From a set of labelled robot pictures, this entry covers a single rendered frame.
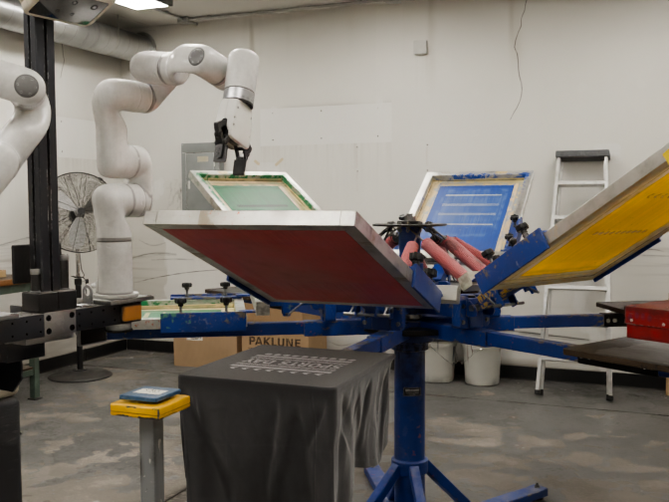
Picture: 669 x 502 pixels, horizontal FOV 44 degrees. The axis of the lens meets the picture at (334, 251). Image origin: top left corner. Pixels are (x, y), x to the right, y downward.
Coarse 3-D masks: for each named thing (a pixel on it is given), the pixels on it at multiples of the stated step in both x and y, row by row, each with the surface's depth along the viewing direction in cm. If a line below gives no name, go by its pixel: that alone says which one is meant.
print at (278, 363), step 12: (252, 360) 235; (264, 360) 235; (276, 360) 235; (288, 360) 234; (300, 360) 234; (312, 360) 234; (324, 360) 234; (336, 360) 234; (348, 360) 234; (276, 372) 218; (288, 372) 218; (300, 372) 218; (312, 372) 218; (324, 372) 218
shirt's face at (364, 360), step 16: (256, 352) 247; (272, 352) 247; (288, 352) 247; (304, 352) 247; (320, 352) 247; (336, 352) 246; (352, 352) 246; (368, 352) 246; (208, 368) 224; (224, 368) 224; (352, 368) 223; (304, 384) 203; (320, 384) 202; (336, 384) 202
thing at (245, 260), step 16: (192, 240) 221; (208, 240) 219; (224, 240) 217; (240, 240) 215; (256, 240) 213; (208, 256) 235; (224, 256) 232; (240, 256) 230; (256, 256) 228; (272, 256) 226; (240, 272) 248; (256, 272) 245; (272, 272) 243; (288, 272) 240; (304, 272) 238; (272, 288) 262; (288, 288) 259; (304, 288) 256; (320, 288) 254
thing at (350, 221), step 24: (144, 216) 213; (168, 216) 210; (192, 216) 207; (216, 216) 205; (240, 216) 202; (264, 216) 200; (288, 216) 198; (312, 216) 195; (336, 216) 193; (360, 216) 194; (360, 240) 201; (216, 264) 242; (384, 264) 218; (408, 288) 239
